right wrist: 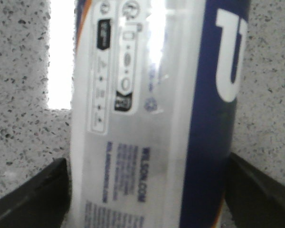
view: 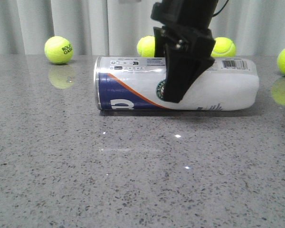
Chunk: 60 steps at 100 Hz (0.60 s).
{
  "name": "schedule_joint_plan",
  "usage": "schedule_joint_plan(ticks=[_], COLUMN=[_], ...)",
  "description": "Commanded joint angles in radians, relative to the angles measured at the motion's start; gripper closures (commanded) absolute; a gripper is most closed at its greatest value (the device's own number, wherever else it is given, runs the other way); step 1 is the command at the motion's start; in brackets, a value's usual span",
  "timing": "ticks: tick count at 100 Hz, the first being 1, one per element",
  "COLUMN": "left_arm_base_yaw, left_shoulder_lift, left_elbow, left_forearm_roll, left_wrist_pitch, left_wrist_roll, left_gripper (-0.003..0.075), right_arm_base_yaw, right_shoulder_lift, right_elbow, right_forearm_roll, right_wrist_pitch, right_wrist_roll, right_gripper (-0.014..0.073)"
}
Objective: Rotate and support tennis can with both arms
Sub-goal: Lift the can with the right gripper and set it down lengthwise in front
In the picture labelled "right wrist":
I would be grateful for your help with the white plastic tennis ball can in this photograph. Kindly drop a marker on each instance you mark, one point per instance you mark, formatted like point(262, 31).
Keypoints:
point(153, 110)

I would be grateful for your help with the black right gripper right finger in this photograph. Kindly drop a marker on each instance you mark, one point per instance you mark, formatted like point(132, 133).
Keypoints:
point(255, 200)

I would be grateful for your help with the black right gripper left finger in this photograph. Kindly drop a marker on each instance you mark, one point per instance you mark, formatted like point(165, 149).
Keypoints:
point(41, 202)

